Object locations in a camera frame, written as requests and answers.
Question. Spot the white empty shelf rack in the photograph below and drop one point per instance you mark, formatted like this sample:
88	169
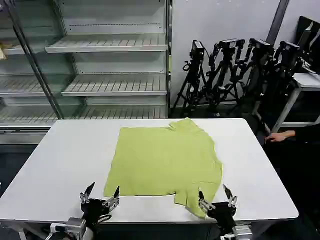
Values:
117	62

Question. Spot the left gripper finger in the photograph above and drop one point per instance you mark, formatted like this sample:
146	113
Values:
86	196
114	198

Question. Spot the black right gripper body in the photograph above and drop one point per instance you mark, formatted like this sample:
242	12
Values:
222	212

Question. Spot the grey slanted post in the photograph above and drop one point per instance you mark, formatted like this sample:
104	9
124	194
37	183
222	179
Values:
277	20

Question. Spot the person's hand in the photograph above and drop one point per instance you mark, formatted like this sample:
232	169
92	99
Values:
276	137

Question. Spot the white metal desk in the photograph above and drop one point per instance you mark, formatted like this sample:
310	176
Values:
306	81

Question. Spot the person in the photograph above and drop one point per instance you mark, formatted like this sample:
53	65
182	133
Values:
307	150

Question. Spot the light green shirt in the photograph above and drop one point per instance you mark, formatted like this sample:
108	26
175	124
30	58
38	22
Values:
162	162

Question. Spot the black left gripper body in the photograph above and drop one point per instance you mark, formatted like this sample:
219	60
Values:
93	208

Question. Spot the black camera tripod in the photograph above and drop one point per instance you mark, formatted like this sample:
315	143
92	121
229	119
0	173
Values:
257	80
192	82
282	90
223	77

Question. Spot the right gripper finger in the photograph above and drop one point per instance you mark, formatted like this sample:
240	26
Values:
231	198
205	203

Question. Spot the glass-sided shelf rack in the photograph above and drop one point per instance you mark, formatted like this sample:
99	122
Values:
22	82

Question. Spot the black box camera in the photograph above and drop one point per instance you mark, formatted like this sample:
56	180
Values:
261	45
231	43
198	48
290	48

